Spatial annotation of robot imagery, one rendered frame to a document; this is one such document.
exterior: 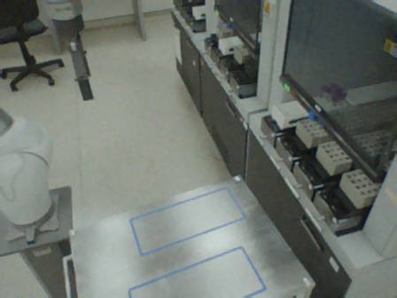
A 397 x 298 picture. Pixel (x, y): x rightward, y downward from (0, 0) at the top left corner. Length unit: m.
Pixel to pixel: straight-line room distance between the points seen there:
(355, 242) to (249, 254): 0.37
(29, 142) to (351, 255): 1.15
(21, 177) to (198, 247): 0.60
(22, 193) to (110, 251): 0.35
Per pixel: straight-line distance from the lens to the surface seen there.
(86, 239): 1.17
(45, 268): 1.56
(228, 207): 1.17
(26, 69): 3.89
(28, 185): 1.27
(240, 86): 1.78
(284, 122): 1.48
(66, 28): 0.99
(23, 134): 1.40
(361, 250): 1.26
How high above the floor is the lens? 1.72
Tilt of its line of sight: 41 degrees down
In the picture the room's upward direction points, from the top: 3 degrees counter-clockwise
